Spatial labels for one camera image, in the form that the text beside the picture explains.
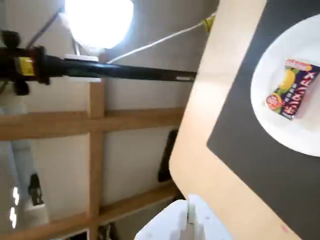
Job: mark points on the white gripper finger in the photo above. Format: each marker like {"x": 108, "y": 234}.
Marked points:
{"x": 207, "y": 225}
{"x": 165, "y": 222}

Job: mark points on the purple candy box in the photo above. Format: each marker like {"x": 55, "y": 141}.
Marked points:
{"x": 295, "y": 92}

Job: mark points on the white round dish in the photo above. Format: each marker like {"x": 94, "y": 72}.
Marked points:
{"x": 270, "y": 130}

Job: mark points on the dark grey mat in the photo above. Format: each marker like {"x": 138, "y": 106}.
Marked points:
{"x": 250, "y": 175}

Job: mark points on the white box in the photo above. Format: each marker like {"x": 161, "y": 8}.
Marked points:
{"x": 80, "y": 57}

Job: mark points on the bright round lamp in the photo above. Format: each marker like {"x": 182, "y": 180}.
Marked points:
{"x": 100, "y": 22}

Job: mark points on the light wood shelf frame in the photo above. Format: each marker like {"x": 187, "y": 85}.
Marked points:
{"x": 96, "y": 140}

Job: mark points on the black camera stand pole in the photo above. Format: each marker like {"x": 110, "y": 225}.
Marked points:
{"x": 100, "y": 68}

